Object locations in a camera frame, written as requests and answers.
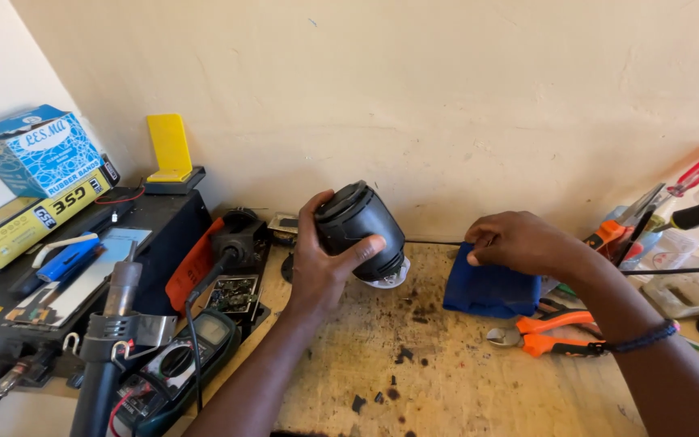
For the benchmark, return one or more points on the black rework station box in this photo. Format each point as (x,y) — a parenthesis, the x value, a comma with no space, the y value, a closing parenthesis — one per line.
(161,236)

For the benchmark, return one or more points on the blue rubber band box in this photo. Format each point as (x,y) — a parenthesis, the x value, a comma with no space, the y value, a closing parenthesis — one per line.
(34,152)

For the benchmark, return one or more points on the black hot air gun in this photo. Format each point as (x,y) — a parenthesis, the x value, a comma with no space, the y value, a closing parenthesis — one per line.
(110,340)

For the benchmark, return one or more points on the green circuit board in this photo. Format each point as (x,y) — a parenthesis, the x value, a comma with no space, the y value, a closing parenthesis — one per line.
(234,294)

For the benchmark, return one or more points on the black flat stand base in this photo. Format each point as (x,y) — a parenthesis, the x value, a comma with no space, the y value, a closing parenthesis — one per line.
(189,181)

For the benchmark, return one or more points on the metal hot air gun holder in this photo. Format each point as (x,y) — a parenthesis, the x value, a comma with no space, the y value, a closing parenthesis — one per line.
(155,331)

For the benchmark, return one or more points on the orange plastic cover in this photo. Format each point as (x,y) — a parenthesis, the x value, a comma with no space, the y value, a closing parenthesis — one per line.
(192,267)

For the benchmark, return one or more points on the yellow phone stand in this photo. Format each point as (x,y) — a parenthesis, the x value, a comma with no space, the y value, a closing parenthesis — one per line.
(169,145)

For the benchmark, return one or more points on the small circuit board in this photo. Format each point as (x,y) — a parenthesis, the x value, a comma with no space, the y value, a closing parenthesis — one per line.
(283,223)

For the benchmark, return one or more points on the person's right hand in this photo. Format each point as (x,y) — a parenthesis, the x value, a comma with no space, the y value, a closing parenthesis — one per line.
(525,243)

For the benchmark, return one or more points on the dark green multimeter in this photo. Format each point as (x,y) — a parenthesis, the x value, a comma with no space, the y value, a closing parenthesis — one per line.
(210,340)

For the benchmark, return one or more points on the white plastic container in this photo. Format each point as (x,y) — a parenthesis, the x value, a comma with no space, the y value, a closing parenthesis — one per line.
(683,291)

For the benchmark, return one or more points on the white phone screen panel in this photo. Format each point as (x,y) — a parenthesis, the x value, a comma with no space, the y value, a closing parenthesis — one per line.
(91,273)

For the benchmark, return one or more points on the yellow and black carton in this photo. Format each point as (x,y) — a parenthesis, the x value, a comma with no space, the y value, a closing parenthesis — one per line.
(28,227)

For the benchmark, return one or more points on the person's left hand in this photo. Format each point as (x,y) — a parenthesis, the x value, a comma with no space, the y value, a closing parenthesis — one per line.
(313,273)

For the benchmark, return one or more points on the blue cloth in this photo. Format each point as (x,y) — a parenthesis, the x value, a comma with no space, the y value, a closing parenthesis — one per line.
(489,294)

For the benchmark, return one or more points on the yellow and black screwdriver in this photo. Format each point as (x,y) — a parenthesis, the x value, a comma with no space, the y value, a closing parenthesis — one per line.
(698,213)

